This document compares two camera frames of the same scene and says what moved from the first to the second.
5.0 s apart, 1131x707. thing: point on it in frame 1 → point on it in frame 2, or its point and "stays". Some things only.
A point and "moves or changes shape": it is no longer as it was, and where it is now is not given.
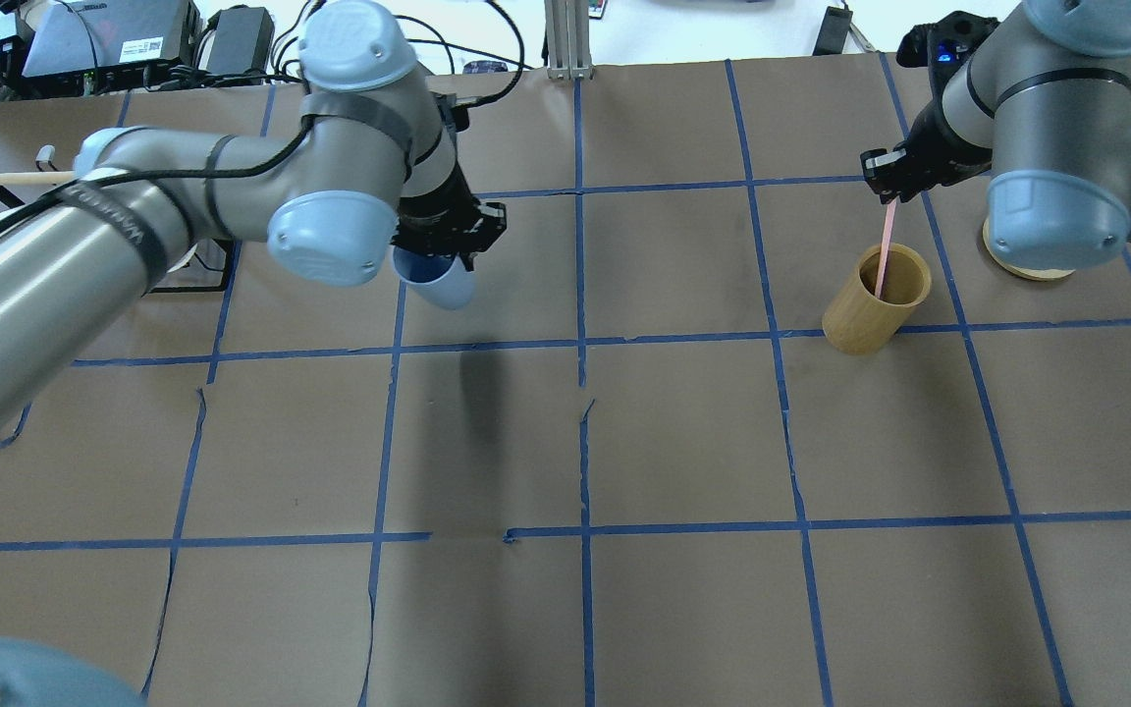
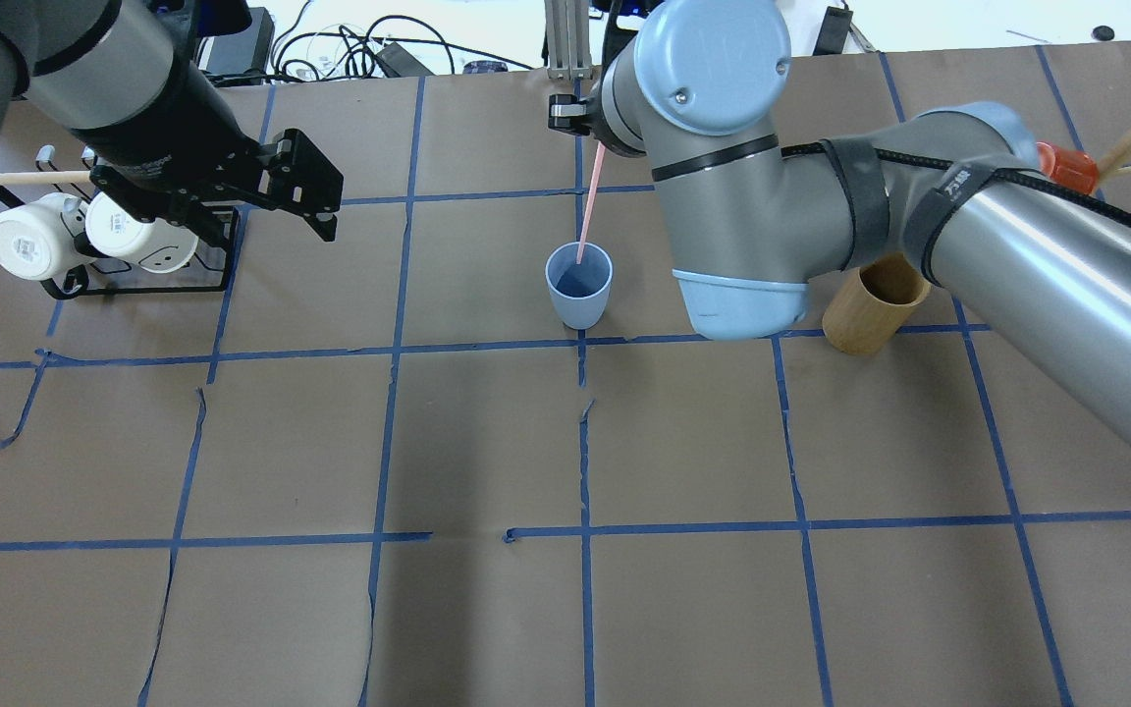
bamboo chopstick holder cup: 857,322 stays
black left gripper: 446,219 → 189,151
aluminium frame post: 567,29 stays
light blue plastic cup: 440,280 → 579,292
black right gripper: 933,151 → 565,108
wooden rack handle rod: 25,178 stays
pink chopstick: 887,234 moves or changes shape
